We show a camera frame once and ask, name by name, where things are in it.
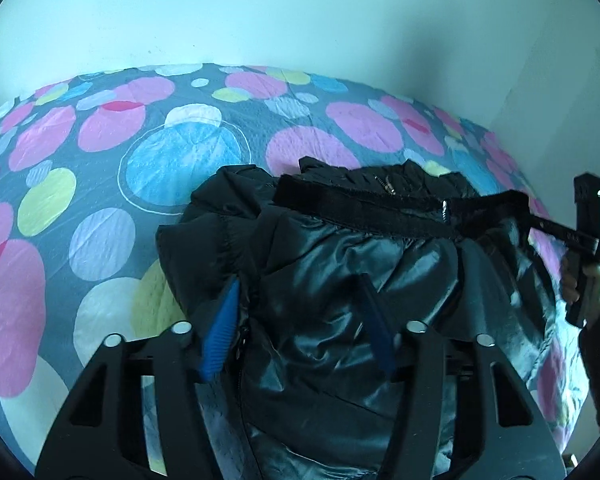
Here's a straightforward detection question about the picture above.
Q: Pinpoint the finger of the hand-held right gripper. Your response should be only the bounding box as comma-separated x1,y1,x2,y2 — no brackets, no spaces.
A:
526,214,600,263
572,173,600,243

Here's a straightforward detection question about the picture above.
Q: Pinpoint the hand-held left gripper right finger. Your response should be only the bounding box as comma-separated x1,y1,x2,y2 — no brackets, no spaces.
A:
359,273,567,480

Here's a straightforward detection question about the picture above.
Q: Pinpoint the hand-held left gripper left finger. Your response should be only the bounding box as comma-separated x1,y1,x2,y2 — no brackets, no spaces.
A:
35,279,243,480

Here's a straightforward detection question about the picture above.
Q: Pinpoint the black puffer jacket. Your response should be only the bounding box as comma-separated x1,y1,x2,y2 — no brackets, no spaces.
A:
156,156,571,480

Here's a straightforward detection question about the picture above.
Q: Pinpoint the dotted colourful bedsheet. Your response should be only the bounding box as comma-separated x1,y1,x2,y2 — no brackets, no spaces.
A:
0,63,588,480

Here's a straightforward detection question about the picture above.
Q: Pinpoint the person's right hand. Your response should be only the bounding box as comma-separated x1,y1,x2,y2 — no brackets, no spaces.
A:
559,254,600,307

